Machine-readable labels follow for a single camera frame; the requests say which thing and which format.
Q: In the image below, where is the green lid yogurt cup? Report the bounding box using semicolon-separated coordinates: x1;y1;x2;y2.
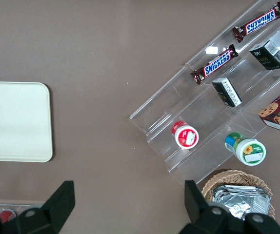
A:
224;132;267;166

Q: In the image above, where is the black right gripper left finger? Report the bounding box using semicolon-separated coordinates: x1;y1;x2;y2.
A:
15;180;76;234

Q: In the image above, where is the red lid yogurt cup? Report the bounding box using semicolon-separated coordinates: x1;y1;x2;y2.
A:
171;120;200;149

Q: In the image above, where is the light wicker basket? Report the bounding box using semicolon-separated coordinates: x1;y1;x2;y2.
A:
201;170;276;221

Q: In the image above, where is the Snickers chocolate bar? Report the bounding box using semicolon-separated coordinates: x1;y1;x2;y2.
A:
190;44;240;85
232;1;280;43

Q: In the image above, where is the small black carton box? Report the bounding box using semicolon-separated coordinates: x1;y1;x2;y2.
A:
249;40;280;71
212;77;242;108

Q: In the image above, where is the cream rectangular tray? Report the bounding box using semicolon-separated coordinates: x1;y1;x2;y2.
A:
0;81;53;163

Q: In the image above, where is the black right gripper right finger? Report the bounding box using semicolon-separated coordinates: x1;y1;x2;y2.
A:
179;180;247;234

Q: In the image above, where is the clear acrylic stepped stand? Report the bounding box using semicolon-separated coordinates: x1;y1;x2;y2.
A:
129;0;280;188

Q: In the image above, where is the foil wrapped sandwich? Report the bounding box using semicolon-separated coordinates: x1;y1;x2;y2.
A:
212;185;272;220

